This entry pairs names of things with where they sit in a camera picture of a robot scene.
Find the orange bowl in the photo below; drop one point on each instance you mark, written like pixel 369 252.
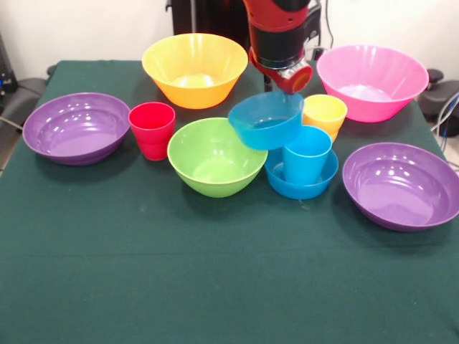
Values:
pixel 193 96

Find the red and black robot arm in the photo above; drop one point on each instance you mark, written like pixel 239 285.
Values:
pixel 279 39

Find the dark green tablecloth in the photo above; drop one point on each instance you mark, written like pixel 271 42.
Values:
pixel 143 286

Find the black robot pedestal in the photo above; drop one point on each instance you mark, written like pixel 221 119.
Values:
pixel 211 18

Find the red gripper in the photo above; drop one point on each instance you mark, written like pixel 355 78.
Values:
pixel 294 80

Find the black knobbed device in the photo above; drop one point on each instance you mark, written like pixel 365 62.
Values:
pixel 448 93

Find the blue bowl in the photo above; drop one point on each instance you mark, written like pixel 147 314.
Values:
pixel 265 138
pixel 301 191

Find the green bowl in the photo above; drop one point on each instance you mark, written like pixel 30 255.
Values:
pixel 215 182

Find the orange cup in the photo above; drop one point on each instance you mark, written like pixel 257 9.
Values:
pixel 324 114

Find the pink bowl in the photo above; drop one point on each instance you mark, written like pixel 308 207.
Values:
pixel 369 107

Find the red cup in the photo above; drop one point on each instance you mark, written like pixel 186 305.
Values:
pixel 152 136

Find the blue cup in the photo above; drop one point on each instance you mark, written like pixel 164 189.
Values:
pixel 305 165

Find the purple bowl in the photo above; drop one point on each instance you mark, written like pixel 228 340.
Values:
pixel 398 193
pixel 71 136

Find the black computer tower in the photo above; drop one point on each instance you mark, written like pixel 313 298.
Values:
pixel 7 71

